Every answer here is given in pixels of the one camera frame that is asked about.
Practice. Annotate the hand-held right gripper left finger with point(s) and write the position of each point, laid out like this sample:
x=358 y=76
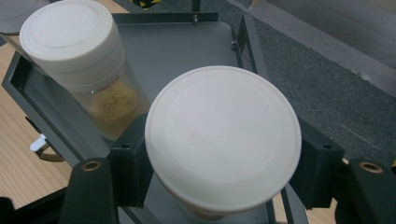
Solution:
x=130 y=168

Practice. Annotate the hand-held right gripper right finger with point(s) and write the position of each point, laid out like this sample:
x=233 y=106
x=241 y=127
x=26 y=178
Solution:
x=317 y=174

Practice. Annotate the spice jar with olive powder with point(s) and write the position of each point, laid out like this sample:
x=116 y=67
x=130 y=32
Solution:
x=74 y=37

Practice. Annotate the dark grey spice rack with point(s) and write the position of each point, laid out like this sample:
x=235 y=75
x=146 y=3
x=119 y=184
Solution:
x=174 y=43

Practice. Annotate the spice jar with orange powder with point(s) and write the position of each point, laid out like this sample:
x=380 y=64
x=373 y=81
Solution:
x=224 y=137

